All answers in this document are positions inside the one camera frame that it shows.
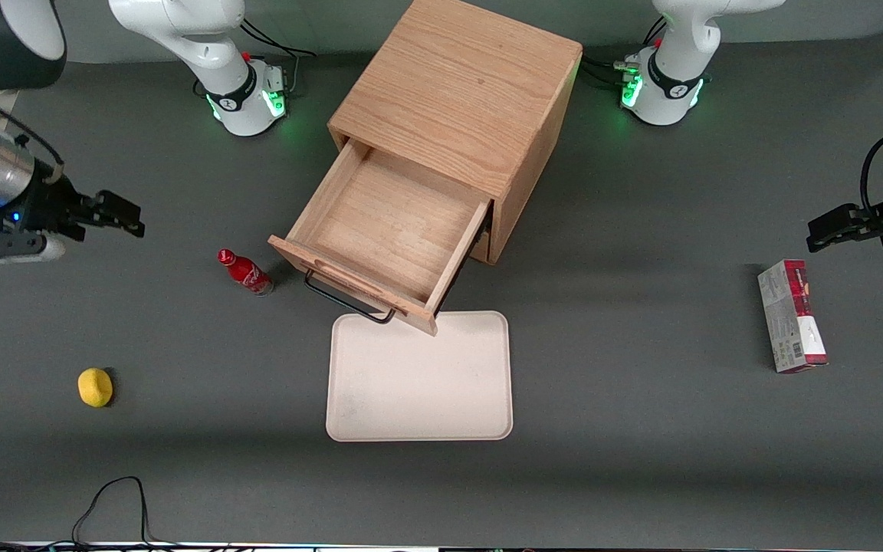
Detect black arm base cable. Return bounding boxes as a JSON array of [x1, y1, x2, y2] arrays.
[[579, 15, 668, 89], [195, 17, 318, 99]]

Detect black left arm base cable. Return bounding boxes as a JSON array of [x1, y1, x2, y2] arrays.
[[579, 15, 668, 89]]

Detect black right arm base cable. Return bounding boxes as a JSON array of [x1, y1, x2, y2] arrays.
[[195, 17, 318, 99]]

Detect yellow lemon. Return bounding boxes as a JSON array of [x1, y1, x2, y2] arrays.
[[77, 368, 114, 408]]

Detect grey and red carton box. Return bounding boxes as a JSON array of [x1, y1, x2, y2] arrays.
[[757, 259, 829, 374]]

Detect wooden drawer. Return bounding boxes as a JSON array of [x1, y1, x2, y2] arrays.
[[268, 138, 493, 337]]

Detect oak wooden drawer cabinet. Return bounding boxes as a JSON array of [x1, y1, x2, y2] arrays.
[[327, 0, 583, 266]]

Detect red cola bottle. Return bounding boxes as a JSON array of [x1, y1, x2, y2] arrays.
[[217, 248, 274, 297]]

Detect beige plastic tray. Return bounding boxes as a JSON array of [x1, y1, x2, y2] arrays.
[[326, 310, 514, 442]]

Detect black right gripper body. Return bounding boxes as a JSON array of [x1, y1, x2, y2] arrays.
[[0, 178, 99, 258]]

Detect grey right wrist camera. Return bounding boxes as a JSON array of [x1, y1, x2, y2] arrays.
[[0, 235, 67, 267]]

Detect black metal drawer handle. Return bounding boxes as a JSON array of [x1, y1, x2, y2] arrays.
[[304, 261, 397, 324]]

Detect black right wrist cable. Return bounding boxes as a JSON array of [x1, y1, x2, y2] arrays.
[[0, 80, 67, 186]]

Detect thin black cable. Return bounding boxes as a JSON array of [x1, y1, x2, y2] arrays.
[[0, 475, 182, 552]]

